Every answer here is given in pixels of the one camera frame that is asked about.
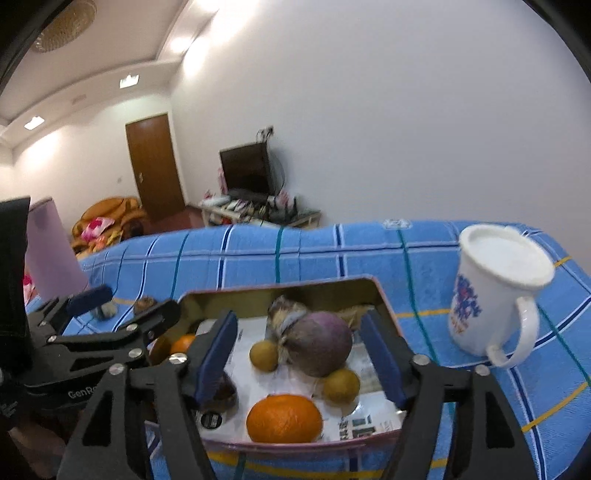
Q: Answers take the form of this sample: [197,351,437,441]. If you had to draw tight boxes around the blue checkered blanket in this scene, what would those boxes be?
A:
[25,220,591,480]

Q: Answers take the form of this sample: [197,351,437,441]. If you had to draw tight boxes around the black television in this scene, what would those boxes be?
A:
[219,141,273,197]

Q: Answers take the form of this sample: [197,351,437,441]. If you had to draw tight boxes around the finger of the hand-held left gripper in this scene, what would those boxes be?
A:
[45,299,182,367]
[27,284,114,334]

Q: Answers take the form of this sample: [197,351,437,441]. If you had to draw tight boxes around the dried grey fruit husk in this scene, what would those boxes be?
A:
[268,295,308,342]

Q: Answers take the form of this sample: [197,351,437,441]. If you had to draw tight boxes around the pink electric kettle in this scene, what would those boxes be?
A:
[25,197,89,301]

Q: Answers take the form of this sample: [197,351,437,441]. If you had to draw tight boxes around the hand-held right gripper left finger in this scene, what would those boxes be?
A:
[56,310,240,480]

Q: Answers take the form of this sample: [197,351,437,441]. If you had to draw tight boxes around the brown wooden door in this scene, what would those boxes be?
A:
[125,113,186,209]

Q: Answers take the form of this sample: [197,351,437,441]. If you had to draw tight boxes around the round ceiling chandelier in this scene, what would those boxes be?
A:
[32,0,98,54]

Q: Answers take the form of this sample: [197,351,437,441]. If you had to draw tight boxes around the orange tangerine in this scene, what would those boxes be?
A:
[170,333,197,356]
[246,394,324,444]

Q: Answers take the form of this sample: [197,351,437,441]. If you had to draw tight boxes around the small brown longan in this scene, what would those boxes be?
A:
[249,340,279,372]
[322,368,361,403]

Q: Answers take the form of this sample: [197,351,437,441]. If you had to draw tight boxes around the wooden armchair orange cushions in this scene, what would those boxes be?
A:
[70,196,148,254]

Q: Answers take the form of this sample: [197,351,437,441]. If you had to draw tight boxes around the round purple fruit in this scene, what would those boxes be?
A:
[286,311,354,378]

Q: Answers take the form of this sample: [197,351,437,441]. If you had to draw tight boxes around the white printed mug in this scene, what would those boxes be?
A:
[448,224,556,369]

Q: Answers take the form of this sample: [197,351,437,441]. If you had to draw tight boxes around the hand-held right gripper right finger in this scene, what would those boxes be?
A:
[360,310,529,480]

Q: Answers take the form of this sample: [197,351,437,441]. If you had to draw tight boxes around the television power cable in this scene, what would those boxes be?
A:
[271,151,288,195]

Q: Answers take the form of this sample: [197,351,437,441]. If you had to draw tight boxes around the white television stand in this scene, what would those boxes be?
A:
[198,194,321,229]

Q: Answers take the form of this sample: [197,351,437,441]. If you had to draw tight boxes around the pink rectangular tin box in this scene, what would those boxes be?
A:
[148,274,416,448]

